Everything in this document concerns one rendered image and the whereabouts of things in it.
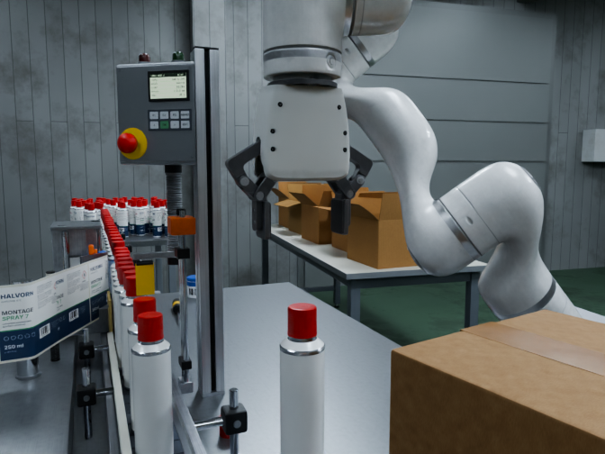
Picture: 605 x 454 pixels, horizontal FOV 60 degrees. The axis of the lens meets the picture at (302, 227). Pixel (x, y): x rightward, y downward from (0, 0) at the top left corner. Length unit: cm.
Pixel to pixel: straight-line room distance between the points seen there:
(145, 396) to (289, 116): 42
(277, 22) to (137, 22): 487
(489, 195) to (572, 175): 638
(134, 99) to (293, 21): 56
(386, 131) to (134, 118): 47
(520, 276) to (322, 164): 47
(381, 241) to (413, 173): 169
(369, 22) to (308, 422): 43
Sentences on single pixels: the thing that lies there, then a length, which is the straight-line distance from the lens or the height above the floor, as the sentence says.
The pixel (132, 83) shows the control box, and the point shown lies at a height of 144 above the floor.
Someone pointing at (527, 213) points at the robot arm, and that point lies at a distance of 89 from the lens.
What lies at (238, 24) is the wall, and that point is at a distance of 549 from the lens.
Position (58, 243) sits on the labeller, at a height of 110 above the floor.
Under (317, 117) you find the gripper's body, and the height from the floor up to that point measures 133.
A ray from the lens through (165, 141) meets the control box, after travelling 102.
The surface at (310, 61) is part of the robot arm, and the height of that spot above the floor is 138.
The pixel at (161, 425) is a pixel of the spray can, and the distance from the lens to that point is 77.
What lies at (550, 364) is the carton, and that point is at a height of 112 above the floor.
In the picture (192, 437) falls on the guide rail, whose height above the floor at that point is 96.
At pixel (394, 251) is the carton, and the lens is 263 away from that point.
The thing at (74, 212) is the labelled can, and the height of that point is 101.
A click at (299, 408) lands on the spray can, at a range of 61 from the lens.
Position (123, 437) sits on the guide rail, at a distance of 80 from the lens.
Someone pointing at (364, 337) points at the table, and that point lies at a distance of 142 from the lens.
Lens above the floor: 128
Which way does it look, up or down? 7 degrees down
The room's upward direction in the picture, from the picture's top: straight up
